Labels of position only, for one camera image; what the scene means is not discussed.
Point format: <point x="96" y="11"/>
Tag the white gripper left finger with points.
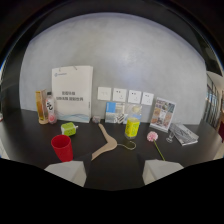
<point x="68" y="170"/>

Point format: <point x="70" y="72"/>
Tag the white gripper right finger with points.
<point x="160" y="168"/>

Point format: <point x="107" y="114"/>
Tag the small clear glass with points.
<point x="170" y="136"/>

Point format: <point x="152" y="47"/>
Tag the tall yellow glass cylinder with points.
<point x="41" y="106"/>

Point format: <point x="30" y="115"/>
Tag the red plastic cup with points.
<point x="62" y="148"/>

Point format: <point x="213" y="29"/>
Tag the pink artificial flower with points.
<point x="153" y="136"/>

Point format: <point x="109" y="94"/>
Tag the green white charger plug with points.
<point x="68" y="128"/>

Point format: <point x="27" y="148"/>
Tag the grey striped booklet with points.
<point x="183" y="134"/>

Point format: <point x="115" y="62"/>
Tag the wooden clothes hanger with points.
<point x="107" y="143"/>

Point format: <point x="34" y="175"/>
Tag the yellow tin can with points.
<point x="132" y="128"/>

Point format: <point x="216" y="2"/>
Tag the colourful standing leaflet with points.
<point x="162" y="114"/>

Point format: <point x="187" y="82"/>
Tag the small grey cube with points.
<point x="96" y="119"/>

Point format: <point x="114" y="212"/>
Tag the clear packet with yellow print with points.
<point x="134" y="111"/>

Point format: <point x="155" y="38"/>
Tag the clear pink drink bottle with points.
<point x="50" y="108"/>

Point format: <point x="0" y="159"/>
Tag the blue white brochure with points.
<point x="112" y="112"/>

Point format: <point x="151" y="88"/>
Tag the white paper shopping bag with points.
<point x="72" y="93"/>

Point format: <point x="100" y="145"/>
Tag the white wall socket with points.
<point x="119" y="95"/>
<point x="147" y="98"/>
<point x="104" y="93"/>
<point x="134" y="96"/>

